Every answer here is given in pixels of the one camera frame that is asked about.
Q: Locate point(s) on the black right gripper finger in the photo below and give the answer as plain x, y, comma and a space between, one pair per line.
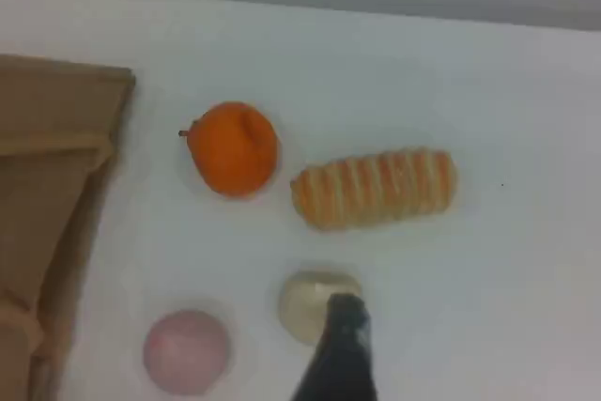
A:
343, 359

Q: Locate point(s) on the cream egg yolk pastry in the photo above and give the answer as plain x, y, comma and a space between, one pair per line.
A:
303, 309

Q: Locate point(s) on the orange fruit with stem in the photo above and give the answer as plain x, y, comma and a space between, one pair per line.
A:
232, 152

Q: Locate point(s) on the brown jute tote bag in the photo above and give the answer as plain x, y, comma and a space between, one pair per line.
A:
42, 185

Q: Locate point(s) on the pink round bun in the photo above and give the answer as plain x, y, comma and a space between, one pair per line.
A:
187, 354

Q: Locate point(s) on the striped golden bread roll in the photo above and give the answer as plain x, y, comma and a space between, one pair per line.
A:
375, 192

